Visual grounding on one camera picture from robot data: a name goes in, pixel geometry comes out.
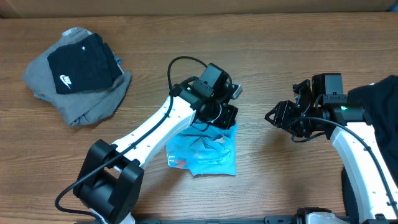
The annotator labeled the light blue printed t-shirt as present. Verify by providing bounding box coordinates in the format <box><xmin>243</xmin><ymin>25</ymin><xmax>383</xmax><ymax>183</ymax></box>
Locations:
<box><xmin>165</xmin><ymin>123</ymin><xmax>238</xmax><ymax>176</ymax></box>

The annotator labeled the folded grey garment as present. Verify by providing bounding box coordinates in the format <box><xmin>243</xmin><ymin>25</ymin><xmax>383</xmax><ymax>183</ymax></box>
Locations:
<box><xmin>22</xmin><ymin>27</ymin><xmax>132</xmax><ymax>126</ymax></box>

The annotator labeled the black t-shirt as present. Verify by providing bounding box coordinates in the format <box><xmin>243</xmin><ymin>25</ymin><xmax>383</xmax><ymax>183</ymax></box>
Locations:
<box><xmin>341</xmin><ymin>74</ymin><xmax>398</xmax><ymax>224</ymax></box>

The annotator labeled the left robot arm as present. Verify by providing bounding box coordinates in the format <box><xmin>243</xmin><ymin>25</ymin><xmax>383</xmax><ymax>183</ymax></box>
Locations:
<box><xmin>73</xmin><ymin>80</ymin><xmax>242</xmax><ymax>223</ymax></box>

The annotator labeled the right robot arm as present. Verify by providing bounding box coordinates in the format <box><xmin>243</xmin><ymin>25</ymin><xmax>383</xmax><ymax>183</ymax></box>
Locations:
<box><xmin>265</xmin><ymin>73</ymin><xmax>397</xmax><ymax>223</ymax></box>

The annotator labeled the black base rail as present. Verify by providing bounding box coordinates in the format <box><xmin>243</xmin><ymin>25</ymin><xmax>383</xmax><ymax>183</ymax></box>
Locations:
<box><xmin>74</xmin><ymin>215</ymin><xmax>352</xmax><ymax>224</ymax></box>

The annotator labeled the folded black Nike garment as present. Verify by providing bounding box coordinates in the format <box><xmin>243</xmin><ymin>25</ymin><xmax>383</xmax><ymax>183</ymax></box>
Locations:
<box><xmin>47</xmin><ymin>33</ymin><xmax>123</xmax><ymax>95</ymax></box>

